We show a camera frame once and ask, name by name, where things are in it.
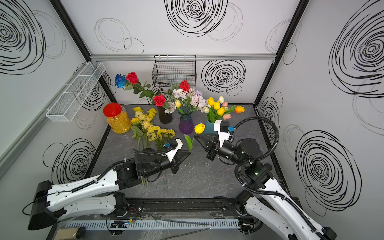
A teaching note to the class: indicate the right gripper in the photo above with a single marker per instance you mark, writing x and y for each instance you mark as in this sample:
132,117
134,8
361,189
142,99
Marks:
206,138

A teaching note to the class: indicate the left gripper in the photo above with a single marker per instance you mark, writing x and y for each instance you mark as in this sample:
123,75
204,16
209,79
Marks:
175,165

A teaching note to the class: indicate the teal ceramic vase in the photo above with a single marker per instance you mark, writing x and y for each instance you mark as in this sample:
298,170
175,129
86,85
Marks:
209,129

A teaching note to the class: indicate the purple glass vase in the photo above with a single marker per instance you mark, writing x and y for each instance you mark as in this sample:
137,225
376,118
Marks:
186,125

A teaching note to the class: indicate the yellow carnation stem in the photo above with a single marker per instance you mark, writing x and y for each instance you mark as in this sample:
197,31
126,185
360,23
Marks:
162,138
153,129
154,139
169,135

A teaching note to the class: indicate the black vase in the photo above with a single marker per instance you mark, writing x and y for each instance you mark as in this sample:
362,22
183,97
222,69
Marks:
165,118

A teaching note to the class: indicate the yellow rose stem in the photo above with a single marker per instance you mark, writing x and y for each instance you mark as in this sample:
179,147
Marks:
142,124

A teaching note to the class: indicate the sunflower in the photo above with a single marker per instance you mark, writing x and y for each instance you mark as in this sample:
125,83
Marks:
137,128

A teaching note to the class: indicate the yellow poppy stem large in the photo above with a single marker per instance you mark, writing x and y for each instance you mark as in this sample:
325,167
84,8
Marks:
147,123

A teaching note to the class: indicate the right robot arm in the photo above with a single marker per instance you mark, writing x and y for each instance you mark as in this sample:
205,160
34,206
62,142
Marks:
290,223

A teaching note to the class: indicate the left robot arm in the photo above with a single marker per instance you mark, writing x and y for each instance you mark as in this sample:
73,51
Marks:
53,203

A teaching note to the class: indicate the yellow tulip bouquet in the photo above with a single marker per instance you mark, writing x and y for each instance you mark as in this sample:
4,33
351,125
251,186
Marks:
220,110

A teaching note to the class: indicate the yellow carnation bouquet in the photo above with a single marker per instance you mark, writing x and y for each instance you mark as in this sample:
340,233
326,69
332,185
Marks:
185,102

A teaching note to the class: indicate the red rose low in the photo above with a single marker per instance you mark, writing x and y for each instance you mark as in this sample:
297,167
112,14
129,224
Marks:
161,101

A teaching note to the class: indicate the red lid plastic jar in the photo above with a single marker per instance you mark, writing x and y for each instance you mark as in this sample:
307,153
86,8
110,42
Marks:
117,118

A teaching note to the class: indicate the red rose top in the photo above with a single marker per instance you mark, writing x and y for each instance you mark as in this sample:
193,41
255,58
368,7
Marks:
145,91

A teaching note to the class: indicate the blue rose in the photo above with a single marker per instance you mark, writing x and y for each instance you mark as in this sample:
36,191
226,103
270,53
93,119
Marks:
120,81

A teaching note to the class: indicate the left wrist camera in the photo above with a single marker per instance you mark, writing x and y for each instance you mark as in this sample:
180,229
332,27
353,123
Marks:
175,145

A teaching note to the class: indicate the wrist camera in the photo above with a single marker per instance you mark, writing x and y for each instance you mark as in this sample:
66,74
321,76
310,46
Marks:
175,145
225,131

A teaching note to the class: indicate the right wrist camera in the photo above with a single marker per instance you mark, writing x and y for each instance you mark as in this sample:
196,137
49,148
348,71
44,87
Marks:
225,131

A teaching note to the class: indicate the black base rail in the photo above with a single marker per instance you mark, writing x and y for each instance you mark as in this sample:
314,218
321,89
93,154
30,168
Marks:
223,206

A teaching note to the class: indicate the black wire basket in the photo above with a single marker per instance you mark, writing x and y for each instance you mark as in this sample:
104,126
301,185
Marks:
171,70

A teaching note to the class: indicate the white wire shelf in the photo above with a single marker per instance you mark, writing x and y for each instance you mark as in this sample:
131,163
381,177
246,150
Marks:
83,91

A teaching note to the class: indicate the white cable duct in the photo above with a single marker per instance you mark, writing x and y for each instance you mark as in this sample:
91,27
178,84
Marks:
191,224

